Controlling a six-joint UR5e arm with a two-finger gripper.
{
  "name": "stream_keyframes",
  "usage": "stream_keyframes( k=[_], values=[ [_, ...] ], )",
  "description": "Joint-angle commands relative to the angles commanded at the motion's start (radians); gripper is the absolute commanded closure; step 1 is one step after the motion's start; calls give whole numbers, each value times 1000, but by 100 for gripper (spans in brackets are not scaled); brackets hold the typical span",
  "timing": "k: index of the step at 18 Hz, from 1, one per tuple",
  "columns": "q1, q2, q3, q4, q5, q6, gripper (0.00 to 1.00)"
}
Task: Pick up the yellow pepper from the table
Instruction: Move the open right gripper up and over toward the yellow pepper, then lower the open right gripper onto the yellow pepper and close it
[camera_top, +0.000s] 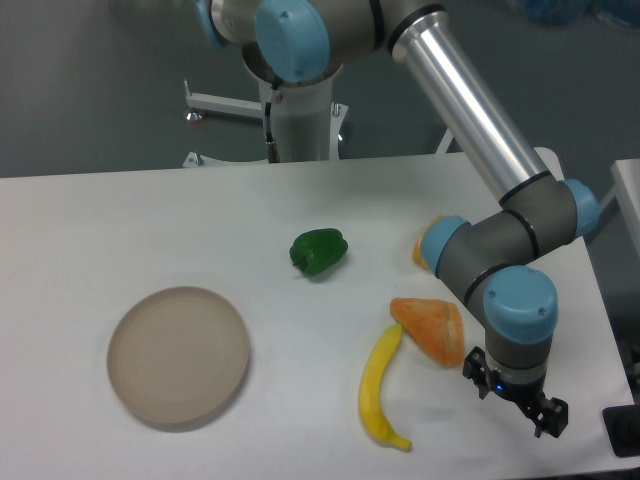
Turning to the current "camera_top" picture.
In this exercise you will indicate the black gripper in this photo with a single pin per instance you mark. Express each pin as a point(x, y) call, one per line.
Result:
point(521, 386)

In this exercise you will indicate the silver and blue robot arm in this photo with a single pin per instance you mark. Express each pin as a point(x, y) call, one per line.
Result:
point(295, 44)

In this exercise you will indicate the green bell pepper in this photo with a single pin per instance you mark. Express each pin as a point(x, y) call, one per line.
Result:
point(316, 251)

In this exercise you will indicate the orange fruit wedge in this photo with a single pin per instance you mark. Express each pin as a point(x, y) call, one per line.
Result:
point(434, 325)

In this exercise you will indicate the black device at right edge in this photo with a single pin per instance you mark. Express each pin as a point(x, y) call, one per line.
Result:
point(622, 425)

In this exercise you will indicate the yellow banana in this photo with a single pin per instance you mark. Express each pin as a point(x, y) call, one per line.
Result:
point(371, 413)

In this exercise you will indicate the white table at right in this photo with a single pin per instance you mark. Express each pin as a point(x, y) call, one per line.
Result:
point(625, 174)

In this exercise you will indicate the beige round plate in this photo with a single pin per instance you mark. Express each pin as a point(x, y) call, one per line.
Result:
point(177, 358)

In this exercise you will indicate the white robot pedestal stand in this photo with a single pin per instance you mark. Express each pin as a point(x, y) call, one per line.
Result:
point(300, 120)

